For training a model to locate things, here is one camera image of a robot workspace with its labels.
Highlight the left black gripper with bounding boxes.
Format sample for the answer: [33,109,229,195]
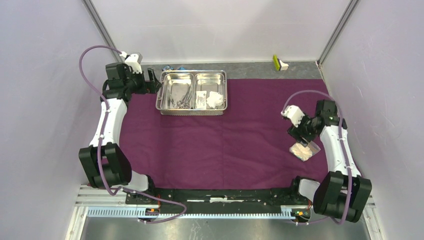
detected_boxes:
[123,68,162,95]

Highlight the beige gauze roll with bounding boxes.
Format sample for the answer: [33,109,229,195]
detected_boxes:
[289,141,321,162]

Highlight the metal instrument tray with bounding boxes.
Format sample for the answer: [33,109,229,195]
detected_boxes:
[156,70,229,116]

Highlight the purple cloth wrap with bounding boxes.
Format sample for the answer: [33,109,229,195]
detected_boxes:
[119,79,328,189]

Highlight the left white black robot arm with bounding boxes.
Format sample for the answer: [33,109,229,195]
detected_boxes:
[78,62,162,204]

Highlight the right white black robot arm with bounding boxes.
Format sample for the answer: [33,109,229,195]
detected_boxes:
[281,99,372,223]

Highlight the steel surgical scissors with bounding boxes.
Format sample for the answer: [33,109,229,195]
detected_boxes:
[176,86,192,109]

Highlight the steel forceps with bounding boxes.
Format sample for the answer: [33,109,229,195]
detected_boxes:
[166,87,175,109]

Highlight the white sterile packet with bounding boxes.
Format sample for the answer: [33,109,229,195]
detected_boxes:
[194,90,207,110]

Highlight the white crumpled gauze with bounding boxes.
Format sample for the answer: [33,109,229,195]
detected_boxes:
[206,91,224,109]

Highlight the yellow green white object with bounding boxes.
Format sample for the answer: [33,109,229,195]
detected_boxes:
[272,54,289,72]

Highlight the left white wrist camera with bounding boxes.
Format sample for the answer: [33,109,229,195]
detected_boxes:
[119,51,143,74]

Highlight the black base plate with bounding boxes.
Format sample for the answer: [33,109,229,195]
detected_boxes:
[125,187,313,215]

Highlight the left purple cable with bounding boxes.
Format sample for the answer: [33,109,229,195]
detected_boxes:
[78,44,188,225]

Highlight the aluminium frame rail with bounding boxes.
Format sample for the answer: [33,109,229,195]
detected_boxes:
[65,185,385,240]

